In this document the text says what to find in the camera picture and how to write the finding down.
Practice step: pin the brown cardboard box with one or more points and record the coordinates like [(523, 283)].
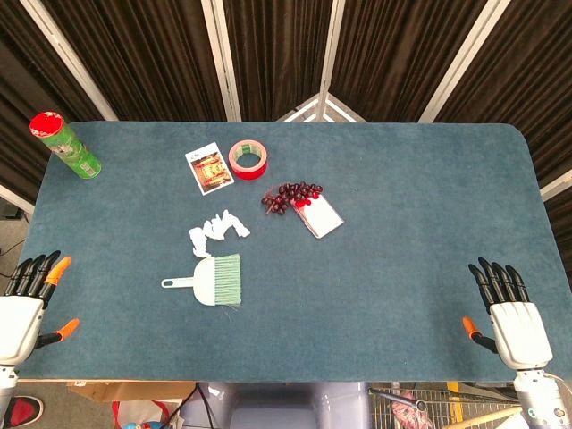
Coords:
[(134, 391)]

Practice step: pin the white screen frame post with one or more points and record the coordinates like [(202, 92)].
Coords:
[(460, 58), (330, 58), (556, 185), (67, 58), (222, 58), (15, 199)]

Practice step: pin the white brush green bristles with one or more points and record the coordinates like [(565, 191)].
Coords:
[(210, 281)]

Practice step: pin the dark red grape bunch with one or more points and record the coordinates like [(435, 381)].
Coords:
[(286, 194)]

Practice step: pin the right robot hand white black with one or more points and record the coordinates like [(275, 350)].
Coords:
[(518, 333)]

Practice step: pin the red black shoe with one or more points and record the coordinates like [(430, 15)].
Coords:
[(27, 411)]

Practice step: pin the white badge holder red clip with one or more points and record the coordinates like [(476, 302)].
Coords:
[(322, 219)]

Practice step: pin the lavender robot base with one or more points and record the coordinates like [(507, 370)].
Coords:
[(277, 406)]

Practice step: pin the red patterned packet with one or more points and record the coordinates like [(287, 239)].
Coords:
[(406, 413)]

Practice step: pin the white screen base frame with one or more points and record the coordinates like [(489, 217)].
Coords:
[(339, 109)]

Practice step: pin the red tape roll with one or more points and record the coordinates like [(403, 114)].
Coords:
[(250, 172)]

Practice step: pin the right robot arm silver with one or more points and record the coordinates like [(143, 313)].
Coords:
[(536, 397)]

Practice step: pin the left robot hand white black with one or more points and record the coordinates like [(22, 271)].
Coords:
[(18, 322)]

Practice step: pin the metal tube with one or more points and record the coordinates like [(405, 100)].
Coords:
[(418, 405)]

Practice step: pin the wooden stick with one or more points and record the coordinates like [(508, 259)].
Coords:
[(491, 415)]

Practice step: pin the red white bag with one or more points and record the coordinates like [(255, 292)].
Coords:
[(138, 411)]

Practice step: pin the long white paper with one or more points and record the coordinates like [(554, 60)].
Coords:
[(223, 225)]

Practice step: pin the picture card white border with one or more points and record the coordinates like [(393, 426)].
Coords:
[(210, 170)]

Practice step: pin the dark brown curtain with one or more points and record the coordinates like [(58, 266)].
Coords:
[(527, 67), (393, 53), (27, 80), (277, 53), (143, 58)]

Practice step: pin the blue felt table mat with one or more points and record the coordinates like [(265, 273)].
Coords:
[(357, 290)]

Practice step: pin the green can red lid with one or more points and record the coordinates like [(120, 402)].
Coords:
[(71, 149)]

